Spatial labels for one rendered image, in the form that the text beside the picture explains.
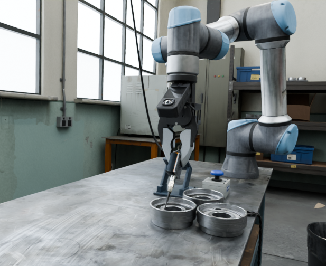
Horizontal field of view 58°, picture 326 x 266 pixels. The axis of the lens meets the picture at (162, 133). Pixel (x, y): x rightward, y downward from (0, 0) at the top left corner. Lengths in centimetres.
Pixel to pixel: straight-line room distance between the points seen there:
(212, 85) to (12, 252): 420
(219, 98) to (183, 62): 389
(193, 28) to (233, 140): 61
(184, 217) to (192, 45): 38
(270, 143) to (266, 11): 45
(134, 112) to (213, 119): 176
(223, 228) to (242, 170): 59
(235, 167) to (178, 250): 68
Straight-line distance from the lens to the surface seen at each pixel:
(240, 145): 119
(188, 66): 67
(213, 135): 457
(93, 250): 56
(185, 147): 67
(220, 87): 456
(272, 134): 112
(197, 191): 82
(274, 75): 110
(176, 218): 63
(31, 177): 250
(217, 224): 62
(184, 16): 70
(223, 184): 88
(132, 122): 313
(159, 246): 57
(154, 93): 302
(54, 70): 264
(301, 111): 414
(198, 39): 71
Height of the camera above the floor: 104
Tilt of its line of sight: 4 degrees down
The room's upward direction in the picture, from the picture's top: 2 degrees clockwise
